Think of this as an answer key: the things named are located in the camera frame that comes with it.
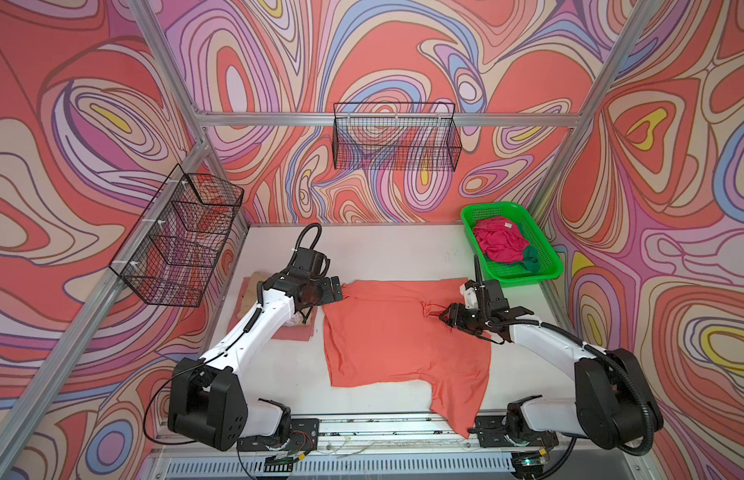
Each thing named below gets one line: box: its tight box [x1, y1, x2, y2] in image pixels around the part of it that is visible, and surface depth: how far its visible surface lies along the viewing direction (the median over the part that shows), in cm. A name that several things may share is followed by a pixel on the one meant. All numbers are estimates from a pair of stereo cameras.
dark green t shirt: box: [513, 246, 540, 273], surface depth 106 cm
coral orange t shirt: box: [322, 278, 491, 439], surface depth 88 cm
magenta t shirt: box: [473, 216, 531, 264], surface depth 109 cm
